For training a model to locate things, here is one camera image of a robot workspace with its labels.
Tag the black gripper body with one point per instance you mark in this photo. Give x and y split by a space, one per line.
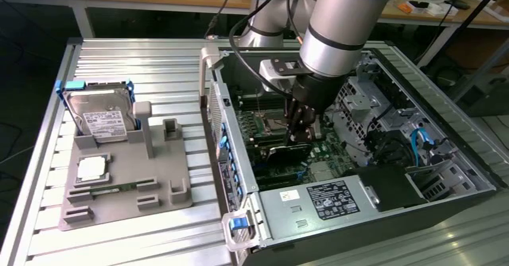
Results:
317 90

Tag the Nvidia Quadro graphics card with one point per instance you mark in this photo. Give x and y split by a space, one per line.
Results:
288 154

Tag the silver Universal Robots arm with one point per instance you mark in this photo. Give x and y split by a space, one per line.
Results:
337 24

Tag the CPU socket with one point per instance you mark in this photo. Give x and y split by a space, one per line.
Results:
270 124

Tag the green motherboard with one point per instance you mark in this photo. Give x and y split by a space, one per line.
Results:
333 152

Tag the black RAM slot bank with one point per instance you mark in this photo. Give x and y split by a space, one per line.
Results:
258 102
258 143

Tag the metal disk bay cage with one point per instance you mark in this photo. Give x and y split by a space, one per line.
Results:
357 105

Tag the silver chipset heatsink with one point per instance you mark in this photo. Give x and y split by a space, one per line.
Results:
324 171

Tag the blue expansion card retainers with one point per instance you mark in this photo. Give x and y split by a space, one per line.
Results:
230 164

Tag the black plastic fan shroud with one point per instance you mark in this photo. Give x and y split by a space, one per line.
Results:
389 185

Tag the grey power supply unit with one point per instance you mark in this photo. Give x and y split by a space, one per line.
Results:
282 218

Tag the orange small object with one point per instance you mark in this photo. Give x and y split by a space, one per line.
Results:
404 7

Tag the wooden desk with clutter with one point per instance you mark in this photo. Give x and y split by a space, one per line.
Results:
417 15

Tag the black and white small box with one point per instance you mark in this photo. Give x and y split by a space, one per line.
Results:
424 8

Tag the black open PC case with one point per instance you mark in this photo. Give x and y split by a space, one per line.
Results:
397 236

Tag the grey parts rack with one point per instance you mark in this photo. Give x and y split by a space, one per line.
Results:
118 161

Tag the black computer mouse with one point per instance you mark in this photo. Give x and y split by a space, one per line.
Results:
458 4

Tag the black slanted pole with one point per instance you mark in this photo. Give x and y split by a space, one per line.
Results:
473 12

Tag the hard disk in blue carrier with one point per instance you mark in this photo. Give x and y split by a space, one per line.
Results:
98 114

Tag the green RAM stick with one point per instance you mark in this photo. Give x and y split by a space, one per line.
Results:
114 187

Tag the silver CPU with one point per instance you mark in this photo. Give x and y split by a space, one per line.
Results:
93 170

